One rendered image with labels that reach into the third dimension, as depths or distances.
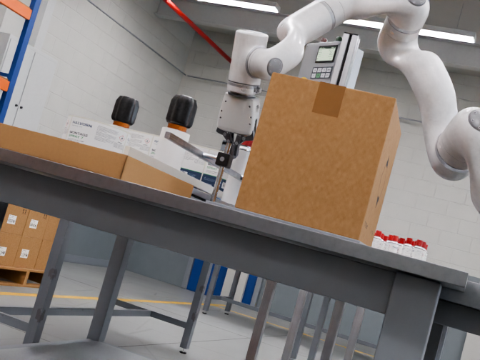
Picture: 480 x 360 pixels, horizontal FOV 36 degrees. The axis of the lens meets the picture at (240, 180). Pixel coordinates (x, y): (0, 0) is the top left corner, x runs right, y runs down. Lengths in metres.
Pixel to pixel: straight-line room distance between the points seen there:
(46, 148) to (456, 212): 8.82
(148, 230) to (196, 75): 10.03
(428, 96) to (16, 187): 1.12
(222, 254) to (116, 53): 8.56
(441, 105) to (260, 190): 0.73
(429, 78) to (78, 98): 7.34
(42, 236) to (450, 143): 4.85
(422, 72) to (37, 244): 4.75
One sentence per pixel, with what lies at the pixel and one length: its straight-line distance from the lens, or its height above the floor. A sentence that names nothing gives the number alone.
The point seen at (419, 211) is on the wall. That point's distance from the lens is 9.88.
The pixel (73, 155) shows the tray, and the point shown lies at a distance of 1.19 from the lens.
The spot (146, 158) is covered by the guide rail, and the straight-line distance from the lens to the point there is 1.59.
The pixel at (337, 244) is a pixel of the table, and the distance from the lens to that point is 1.01.
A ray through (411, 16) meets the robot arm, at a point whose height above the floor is 1.47.
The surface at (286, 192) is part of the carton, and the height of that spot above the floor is 0.90.
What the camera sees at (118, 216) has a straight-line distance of 1.15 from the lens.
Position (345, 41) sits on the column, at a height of 1.47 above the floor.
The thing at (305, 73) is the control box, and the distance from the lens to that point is 2.42.
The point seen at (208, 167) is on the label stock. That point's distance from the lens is 2.46.
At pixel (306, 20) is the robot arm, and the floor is 1.39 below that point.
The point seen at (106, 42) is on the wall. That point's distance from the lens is 9.38.
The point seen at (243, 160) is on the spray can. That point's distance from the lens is 2.04.
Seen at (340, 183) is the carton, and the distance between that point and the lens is 1.38.
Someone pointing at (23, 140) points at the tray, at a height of 0.85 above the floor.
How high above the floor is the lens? 0.78
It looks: 5 degrees up
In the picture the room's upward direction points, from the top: 16 degrees clockwise
